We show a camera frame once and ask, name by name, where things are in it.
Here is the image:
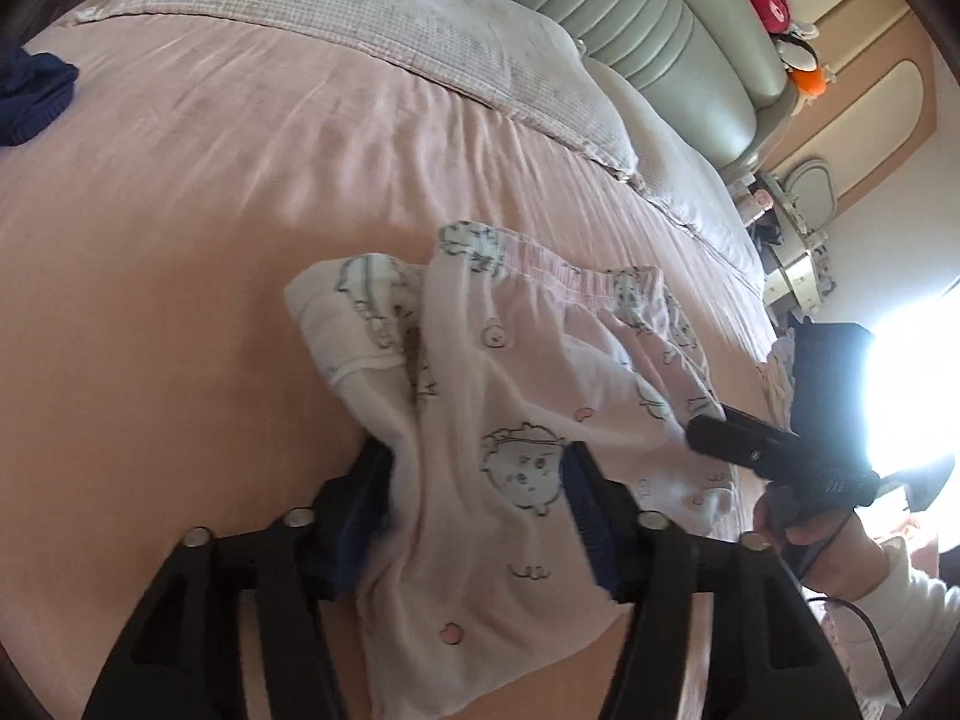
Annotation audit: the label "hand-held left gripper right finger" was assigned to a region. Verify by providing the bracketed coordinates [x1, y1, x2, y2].
[559, 441, 863, 720]

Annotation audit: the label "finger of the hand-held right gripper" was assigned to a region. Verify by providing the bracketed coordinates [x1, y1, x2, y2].
[686, 405, 796, 478]

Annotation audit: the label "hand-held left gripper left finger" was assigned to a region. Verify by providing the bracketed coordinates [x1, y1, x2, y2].
[79, 439, 398, 720]

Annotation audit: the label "pink printed pajama pants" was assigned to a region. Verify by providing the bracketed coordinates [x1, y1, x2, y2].
[285, 221, 740, 720]

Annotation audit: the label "person's right hand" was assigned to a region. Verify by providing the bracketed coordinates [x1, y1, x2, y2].
[754, 484, 887, 595]

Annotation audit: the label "pink ruffled cloth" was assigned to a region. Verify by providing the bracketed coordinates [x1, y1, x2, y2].
[757, 336, 797, 422]

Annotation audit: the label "white vanity table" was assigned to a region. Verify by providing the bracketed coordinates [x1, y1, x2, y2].
[739, 157, 837, 316]

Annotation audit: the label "orange plush toy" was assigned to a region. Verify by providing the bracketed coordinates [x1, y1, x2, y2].
[787, 64, 835, 96]

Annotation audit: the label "pink bed sheet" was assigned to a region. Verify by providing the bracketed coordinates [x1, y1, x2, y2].
[0, 7, 781, 720]

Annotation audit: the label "white and black plush toy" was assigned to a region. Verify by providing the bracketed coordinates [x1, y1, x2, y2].
[776, 22, 820, 72]

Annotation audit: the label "padded grey headboard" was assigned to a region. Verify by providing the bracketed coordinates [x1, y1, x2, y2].
[420, 0, 796, 173]

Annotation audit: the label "red plush toy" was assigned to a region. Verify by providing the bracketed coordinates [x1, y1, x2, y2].
[746, 0, 792, 35]

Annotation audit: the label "navy blue cloth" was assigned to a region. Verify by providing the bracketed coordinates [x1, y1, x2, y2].
[0, 52, 80, 149]

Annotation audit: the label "black cable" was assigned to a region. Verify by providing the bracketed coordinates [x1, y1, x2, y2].
[802, 510, 905, 720]

